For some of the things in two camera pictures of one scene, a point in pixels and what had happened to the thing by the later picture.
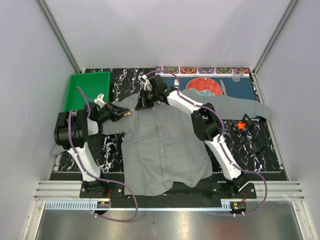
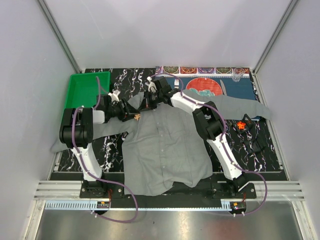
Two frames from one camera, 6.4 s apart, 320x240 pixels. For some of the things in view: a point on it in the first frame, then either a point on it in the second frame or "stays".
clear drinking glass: (237, 74) stays
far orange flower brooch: (241, 125) stays
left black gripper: (115, 110) to (127, 113)
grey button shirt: (162, 148) stays
